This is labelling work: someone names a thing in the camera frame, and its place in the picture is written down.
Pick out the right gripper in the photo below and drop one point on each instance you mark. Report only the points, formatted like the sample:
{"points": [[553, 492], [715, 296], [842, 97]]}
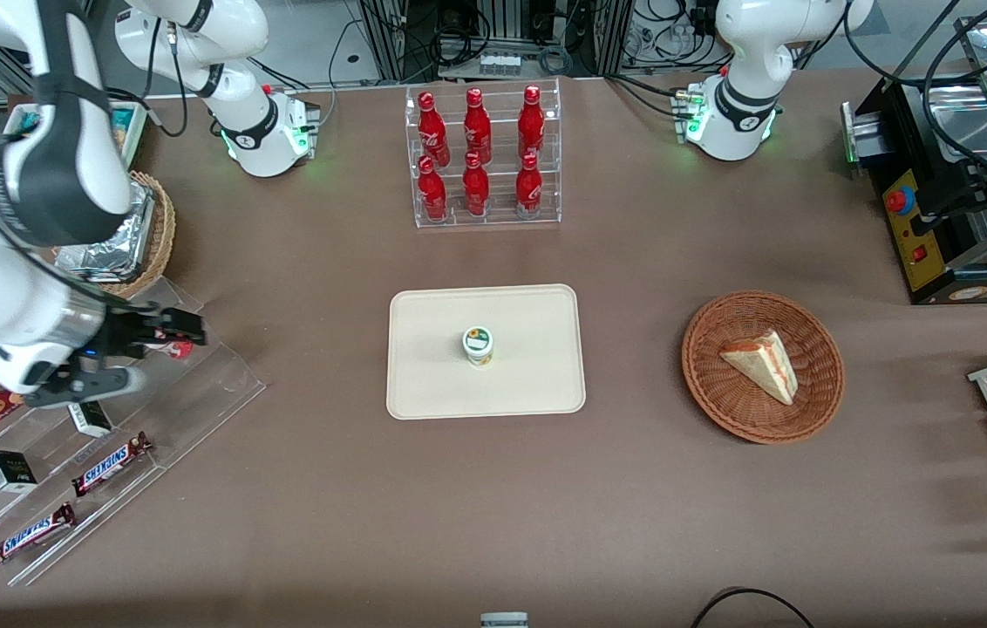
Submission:
{"points": [[124, 333]]}

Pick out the beige plastic tray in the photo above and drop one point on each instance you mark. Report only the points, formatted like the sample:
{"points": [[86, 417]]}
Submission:
{"points": [[537, 366]]}

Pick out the red lid yogurt cup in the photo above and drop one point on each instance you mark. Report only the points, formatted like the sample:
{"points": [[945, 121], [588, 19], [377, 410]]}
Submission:
{"points": [[181, 350]]}

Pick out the clear acrylic stepped display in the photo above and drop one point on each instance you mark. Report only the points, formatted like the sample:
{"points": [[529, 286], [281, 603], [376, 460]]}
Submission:
{"points": [[197, 392]]}

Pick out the aluminium foil containers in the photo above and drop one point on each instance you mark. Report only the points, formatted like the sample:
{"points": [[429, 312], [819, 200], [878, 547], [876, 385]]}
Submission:
{"points": [[110, 257]]}

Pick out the black machine with red button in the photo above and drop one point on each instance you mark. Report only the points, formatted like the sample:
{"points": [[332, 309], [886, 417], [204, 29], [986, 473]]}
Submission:
{"points": [[903, 131]]}

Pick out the light tan wicker basket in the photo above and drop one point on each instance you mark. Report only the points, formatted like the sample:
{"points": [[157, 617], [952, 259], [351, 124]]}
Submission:
{"points": [[164, 235]]}

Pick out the small black box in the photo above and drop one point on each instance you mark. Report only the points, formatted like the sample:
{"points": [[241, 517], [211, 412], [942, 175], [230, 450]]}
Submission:
{"points": [[9, 471], [92, 420]]}

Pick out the Snickers chocolate bar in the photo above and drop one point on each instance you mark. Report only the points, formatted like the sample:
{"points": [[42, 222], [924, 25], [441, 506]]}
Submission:
{"points": [[30, 534], [110, 463]]}

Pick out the white plastic snack bin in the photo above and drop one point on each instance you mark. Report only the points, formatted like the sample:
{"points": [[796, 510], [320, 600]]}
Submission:
{"points": [[139, 131]]}

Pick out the teal snack packet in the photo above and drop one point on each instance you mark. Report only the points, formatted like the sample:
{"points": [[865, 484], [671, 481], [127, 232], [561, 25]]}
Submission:
{"points": [[121, 122]]}

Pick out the wrapped triangle sandwich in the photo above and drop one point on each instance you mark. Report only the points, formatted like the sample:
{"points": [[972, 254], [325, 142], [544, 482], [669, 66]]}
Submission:
{"points": [[764, 362]]}

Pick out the brown round wicker basket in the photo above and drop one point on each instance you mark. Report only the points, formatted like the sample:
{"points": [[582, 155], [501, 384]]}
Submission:
{"points": [[720, 392]]}

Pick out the red cola bottle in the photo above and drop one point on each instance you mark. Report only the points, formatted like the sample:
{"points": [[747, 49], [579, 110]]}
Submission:
{"points": [[528, 187], [476, 187], [432, 192], [432, 131], [477, 126], [531, 122]]}

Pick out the clear acrylic bottle rack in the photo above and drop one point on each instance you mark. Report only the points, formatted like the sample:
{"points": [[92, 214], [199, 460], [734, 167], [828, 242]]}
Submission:
{"points": [[502, 218]]}

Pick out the white power strip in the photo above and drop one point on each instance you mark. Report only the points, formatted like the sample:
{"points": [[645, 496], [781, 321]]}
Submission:
{"points": [[500, 63]]}

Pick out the small white grey device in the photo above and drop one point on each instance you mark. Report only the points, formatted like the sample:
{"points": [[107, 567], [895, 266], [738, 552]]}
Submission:
{"points": [[504, 620]]}

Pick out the aluminium frame rack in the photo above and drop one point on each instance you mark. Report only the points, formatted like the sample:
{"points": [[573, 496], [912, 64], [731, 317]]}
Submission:
{"points": [[502, 17]]}

